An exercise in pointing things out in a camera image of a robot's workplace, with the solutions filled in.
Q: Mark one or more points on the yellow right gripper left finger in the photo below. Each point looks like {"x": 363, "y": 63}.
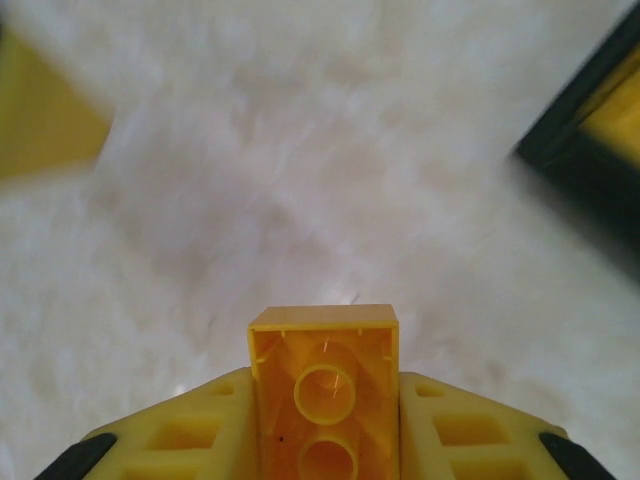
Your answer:
{"x": 200, "y": 430}

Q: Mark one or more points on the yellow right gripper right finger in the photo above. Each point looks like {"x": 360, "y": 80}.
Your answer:
{"x": 475, "y": 440}

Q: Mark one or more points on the yellow lego brick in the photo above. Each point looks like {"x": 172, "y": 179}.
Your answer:
{"x": 620, "y": 107}
{"x": 325, "y": 360}

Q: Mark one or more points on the black plastic bin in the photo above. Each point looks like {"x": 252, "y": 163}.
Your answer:
{"x": 575, "y": 170}

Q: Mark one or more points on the yellow plastic bin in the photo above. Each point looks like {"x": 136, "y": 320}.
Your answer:
{"x": 40, "y": 125}

